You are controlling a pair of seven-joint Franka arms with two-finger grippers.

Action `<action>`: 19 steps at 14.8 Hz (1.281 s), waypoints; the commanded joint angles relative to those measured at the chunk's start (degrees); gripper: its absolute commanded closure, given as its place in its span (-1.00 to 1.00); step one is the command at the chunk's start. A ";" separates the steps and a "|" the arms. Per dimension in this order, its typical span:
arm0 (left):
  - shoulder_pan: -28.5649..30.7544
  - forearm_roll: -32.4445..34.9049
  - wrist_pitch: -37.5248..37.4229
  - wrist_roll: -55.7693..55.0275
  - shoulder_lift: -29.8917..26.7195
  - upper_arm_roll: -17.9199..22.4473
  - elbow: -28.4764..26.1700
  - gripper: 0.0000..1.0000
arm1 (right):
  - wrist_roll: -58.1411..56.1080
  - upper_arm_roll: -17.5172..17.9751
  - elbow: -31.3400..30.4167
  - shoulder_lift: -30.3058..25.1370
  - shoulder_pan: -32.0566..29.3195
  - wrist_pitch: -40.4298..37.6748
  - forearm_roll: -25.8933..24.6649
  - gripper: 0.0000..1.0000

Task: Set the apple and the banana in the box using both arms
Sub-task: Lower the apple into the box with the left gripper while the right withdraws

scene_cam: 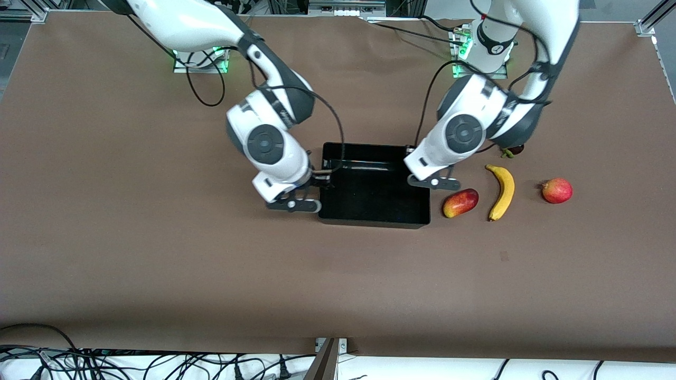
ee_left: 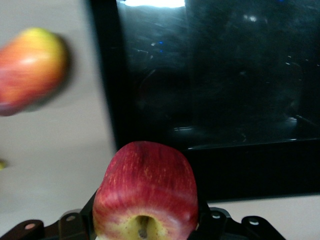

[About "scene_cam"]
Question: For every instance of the aluminium frame profile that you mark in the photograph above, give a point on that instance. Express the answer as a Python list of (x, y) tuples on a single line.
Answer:
[(652, 21)]

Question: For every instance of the grey metal device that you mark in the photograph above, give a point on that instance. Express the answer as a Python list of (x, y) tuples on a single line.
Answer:
[(346, 8)]

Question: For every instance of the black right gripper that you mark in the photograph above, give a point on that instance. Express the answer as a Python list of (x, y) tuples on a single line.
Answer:
[(318, 180)]

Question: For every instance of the dark purple mangosteen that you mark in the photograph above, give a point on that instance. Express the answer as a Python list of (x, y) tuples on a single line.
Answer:
[(513, 152)]

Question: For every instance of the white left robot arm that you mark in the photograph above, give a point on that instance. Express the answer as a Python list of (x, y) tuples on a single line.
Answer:
[(465, 132)]

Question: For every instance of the black plastic box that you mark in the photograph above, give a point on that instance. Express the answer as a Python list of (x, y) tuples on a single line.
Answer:
[(369, 200)]

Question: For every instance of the brown table cover sheet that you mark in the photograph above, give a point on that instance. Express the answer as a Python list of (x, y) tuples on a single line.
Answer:
[(338, 290)]

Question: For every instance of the red yellow mango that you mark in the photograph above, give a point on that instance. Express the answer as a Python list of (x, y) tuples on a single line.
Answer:
[(460, 203)]

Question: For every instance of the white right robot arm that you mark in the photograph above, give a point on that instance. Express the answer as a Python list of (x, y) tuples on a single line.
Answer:
[(264, 142)]

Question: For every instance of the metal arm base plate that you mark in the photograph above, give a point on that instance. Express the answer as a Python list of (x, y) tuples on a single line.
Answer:
[(182, 68), (457, 68)]

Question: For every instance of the yellow banana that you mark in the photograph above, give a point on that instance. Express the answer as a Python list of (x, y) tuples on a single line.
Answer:
[(506, 190)]

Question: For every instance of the silver metal bracket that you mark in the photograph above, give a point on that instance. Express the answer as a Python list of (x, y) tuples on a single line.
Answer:
[(342, 345)]

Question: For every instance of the grey aluminium beam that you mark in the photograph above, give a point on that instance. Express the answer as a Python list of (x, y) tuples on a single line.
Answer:
[(323, 367)]

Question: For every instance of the red round fruit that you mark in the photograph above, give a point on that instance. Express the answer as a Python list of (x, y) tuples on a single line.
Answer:
[(557, 191)]

